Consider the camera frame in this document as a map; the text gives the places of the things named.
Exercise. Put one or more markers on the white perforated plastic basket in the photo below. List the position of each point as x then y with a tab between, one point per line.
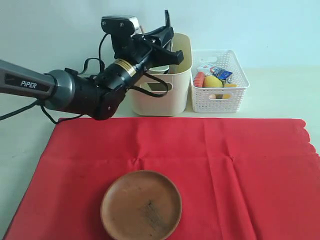
226	59

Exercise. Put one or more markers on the brown wooden plate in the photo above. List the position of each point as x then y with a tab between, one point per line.
141	205

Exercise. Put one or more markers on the white ceramic floral bowl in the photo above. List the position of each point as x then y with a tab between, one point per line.
160	70

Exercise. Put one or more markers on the steel table knife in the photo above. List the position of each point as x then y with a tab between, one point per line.
167	18

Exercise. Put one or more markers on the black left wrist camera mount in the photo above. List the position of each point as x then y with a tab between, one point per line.
120	23

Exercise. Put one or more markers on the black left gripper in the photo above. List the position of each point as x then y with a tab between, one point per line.
132	61

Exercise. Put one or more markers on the red tablecloth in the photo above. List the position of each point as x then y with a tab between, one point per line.
239	179

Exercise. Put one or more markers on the yellow cheese wedge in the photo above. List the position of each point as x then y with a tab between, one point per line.
228	85

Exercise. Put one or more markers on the red grilled sausage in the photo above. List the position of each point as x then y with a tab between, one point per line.
198	80

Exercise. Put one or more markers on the yellow lemon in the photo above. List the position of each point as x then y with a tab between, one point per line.
212	82

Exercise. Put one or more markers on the cream plastic storage bin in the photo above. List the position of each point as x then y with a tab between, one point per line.
178	81

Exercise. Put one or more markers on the blue white milk carton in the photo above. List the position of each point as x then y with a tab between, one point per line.
210	69

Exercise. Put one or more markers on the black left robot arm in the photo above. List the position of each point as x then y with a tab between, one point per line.
98	95

